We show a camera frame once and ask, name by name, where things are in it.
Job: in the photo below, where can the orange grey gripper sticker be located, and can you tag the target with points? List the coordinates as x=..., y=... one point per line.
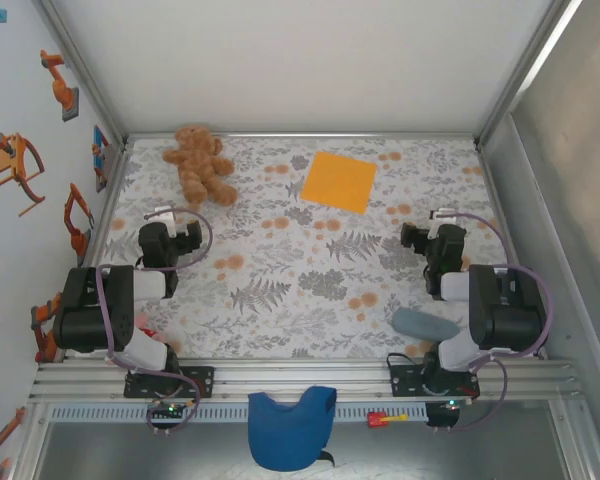
x=10, y=160

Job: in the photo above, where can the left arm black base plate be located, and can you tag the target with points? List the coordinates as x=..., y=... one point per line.
x=204, y=382

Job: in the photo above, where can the blue cloth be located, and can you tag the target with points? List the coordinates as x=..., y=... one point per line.
x=285, y=430

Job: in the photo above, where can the aluminium frame post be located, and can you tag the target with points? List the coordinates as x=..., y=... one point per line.
x=80, y=75
x=525, y=65

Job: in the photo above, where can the floral tablecloth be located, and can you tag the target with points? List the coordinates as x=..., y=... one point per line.
x=290, y=330

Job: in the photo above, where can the grey blue pouch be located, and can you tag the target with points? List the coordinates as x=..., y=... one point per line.
x=420, y=324

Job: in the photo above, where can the orange paper sheet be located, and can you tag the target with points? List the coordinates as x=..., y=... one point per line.
x=339, y=182

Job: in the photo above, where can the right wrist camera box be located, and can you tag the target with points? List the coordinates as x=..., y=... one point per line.
x=442, y=216

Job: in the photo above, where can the pink plush toy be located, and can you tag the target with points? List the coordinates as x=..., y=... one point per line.
x=141, y=322

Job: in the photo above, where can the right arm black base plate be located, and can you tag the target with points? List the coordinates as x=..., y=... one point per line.
x=402, y=382

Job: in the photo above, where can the grey metal side panel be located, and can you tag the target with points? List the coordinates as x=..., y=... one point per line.
x=570, y=225

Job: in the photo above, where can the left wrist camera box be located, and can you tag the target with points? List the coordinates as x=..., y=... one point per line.
x=166, y=220

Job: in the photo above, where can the brown teddy bear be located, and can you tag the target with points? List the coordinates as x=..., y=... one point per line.
x=200, y=160

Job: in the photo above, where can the thin aluminium frame rail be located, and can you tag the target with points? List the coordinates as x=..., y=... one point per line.
x=300, y=135

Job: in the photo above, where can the blue orange machine sticker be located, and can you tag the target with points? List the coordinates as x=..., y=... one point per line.
x=100, y=150

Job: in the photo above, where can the wide aluminium frame rail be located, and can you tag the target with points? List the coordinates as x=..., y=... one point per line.
x=300, y=377

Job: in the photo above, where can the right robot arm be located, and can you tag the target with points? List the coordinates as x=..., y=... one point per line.
x=505, y=310

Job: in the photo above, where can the red yellow tool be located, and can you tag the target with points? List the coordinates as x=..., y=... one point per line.
x=377, y=419

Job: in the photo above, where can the aluminium side rail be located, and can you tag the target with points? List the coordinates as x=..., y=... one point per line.
x=115, y=180
x=496, y=200

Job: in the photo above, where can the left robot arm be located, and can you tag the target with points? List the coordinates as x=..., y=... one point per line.
x=95, y=310

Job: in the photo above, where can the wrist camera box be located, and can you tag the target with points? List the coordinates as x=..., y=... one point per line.
x=166, y=220
x=442, y=216

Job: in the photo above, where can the grey metal shelf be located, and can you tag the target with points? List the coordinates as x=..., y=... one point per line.
x=130, y=450

